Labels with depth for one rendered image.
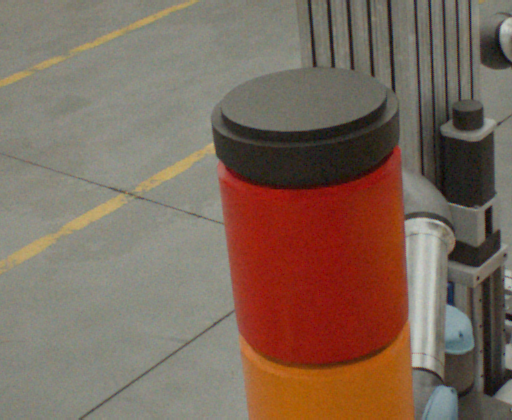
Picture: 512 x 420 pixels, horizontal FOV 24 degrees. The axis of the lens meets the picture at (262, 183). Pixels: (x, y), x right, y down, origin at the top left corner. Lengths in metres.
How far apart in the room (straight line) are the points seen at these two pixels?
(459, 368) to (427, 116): 0.47
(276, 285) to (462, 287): 2.08
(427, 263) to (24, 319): 3.25
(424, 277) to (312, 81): 1.42
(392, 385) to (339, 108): 0.08
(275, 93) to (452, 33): 1.97
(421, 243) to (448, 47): 0.59
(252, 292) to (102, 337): 4.33
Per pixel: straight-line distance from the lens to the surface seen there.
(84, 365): 4.51
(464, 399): 2.26
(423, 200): 1.83
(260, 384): 0.34
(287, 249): 0.31
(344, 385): 0.33
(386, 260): 0.32
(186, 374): 4.36
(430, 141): 2.29
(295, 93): 0.32
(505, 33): 2.48
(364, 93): 0.32
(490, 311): 2.51
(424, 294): 1.72
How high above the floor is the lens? 2.46
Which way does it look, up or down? 26 degrees down
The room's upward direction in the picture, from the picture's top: 6 degrees counter-clockwise
